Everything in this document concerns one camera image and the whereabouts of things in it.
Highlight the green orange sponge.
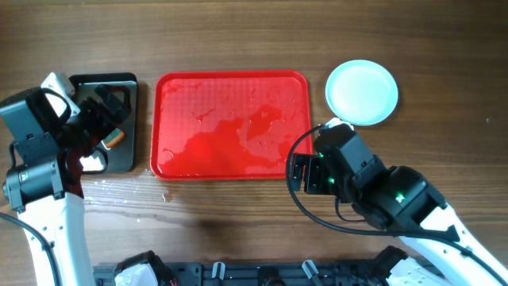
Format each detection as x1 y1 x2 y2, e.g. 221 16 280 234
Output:
102 129 125 149

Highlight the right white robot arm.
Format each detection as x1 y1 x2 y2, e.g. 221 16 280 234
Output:
286 151 507 285

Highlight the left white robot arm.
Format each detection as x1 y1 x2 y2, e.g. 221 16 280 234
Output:
1 84 131 285

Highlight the black water tray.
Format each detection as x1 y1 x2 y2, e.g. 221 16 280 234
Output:
70 72 138 172

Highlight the pale blue plate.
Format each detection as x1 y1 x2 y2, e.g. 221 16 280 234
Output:
325 60 399 126

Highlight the red plastic tray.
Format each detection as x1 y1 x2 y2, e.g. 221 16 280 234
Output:
150 70 311 180

